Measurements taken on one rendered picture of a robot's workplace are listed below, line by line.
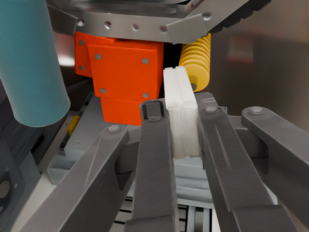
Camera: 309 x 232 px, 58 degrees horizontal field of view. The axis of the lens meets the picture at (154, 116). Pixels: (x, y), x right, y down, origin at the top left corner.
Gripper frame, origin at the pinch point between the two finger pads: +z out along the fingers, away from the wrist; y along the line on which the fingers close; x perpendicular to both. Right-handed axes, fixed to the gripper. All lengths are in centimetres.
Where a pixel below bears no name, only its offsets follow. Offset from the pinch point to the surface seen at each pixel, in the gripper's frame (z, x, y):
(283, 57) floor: 143, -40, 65
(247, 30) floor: 176, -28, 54
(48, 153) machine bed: 63, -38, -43
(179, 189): 42, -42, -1
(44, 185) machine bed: 51, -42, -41
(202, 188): 44, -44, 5
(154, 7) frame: 32.8, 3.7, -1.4
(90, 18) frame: 30.5, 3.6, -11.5
